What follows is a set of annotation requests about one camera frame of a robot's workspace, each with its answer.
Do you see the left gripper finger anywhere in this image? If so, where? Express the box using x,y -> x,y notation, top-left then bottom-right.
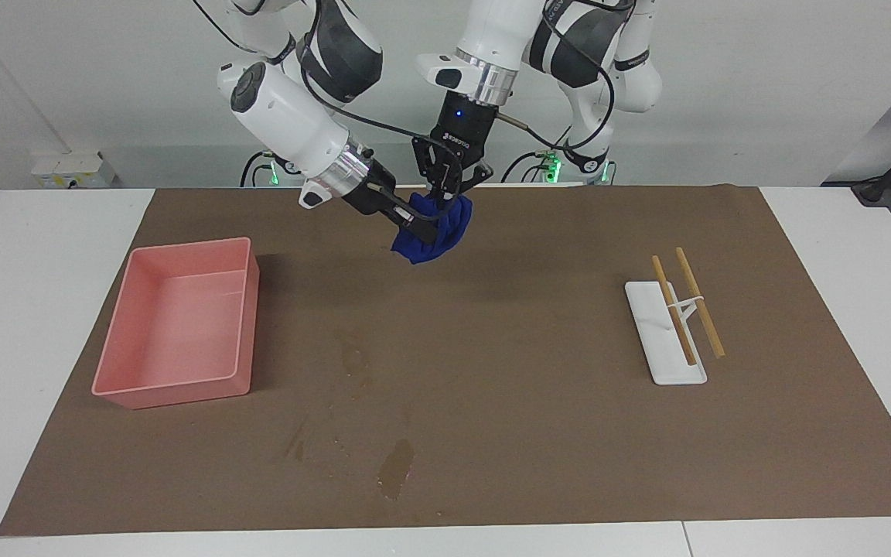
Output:
412,135 -> 454,203
457,159 -> 493,196

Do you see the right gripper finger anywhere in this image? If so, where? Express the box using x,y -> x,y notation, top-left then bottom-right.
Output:
408,193 -> 446,222
388,210 -> 440,245

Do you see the blue towel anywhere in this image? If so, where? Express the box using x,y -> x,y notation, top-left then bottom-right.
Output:
391,192 -> 473,265

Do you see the shiny elongated water puddle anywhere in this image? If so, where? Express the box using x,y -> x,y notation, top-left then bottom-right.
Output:
333,333 -> 369,399

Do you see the large water puddle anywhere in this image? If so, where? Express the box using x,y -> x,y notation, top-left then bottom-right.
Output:
377,439 -> 415,500

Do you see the small water streak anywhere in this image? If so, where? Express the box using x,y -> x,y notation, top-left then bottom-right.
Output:
285,418 -> 312,465

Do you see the white towel rack base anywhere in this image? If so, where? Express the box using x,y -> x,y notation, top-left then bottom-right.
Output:
624,280 -> 708,386

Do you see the brown table mat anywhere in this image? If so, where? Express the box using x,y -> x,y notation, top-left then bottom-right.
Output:
0,184 -> 891,537

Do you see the wooden rack rod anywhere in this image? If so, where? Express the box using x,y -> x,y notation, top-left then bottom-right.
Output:
651,255 -> 698,367
674,247 -> 726,359

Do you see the pink plastic bin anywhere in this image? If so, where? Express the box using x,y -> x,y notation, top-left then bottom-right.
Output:
91,237 -> 261,410

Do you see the white power strip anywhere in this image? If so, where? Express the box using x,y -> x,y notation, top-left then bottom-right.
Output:
32,151 -> 116,189

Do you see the black left base cable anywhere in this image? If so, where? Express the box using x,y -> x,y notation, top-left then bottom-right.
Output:
501,149 -> 551,184

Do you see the black base cable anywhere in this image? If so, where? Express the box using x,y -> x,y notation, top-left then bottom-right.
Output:
501,149 -> 551,184
241,149 -> 275,188

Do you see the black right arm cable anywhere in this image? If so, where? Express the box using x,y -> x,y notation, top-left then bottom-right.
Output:
190,0 -> 466,194

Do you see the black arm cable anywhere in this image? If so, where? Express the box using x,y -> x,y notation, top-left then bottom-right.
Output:
190,0 -> 466,194
496,0 -> 616,152

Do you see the black right base cable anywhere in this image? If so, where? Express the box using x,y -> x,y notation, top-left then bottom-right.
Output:
241,149 -> 275,188

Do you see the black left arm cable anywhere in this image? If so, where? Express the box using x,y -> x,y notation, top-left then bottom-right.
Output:
496,0 -> 616,152

